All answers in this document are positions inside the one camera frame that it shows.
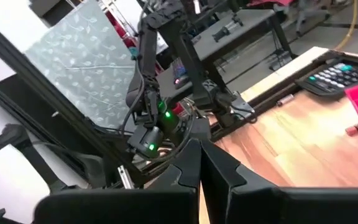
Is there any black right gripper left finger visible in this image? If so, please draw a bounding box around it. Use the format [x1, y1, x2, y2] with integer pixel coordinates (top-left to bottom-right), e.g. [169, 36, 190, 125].
[33, 138, 201, 224]

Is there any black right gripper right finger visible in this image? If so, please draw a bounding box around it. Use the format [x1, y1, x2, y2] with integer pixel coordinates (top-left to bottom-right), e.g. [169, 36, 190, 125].
[200, 138, 358, 224]

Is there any silver cylindrical battery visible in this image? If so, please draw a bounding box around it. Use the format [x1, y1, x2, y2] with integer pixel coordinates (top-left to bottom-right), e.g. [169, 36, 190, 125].
[276, 93, 295, 108]

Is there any black copper-top battery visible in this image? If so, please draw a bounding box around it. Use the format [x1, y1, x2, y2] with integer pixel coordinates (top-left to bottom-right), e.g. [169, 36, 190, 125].
[345, 122, 358, 137]

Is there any black computer mouse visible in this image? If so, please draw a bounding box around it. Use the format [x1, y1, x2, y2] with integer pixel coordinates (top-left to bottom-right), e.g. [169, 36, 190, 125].
[172, 58, 190, 90]

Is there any frosted leaf-pattern panel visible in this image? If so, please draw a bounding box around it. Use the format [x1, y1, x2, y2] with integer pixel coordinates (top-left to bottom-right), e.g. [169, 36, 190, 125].
[24, 0, 137, 131]

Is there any black desk support leg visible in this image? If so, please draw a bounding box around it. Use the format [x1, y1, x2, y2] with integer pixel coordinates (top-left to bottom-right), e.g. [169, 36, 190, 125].
[0, 123, 71, 224]

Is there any grey desk with clamps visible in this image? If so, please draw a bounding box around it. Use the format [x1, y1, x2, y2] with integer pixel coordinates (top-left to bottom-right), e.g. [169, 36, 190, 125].
[157, 8, 295, 103]

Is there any black desk calculator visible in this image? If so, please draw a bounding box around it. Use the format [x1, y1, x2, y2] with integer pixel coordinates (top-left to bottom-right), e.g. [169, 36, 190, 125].
[296, 58, 358, 101]

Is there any black aluminium rig frame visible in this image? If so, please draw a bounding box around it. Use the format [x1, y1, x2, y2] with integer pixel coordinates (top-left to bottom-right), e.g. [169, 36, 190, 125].
[0, 14, 358, 187]

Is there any yellow cable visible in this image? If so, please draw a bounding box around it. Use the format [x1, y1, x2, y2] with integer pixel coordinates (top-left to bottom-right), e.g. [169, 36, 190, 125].
[334, 0, 358, 50]

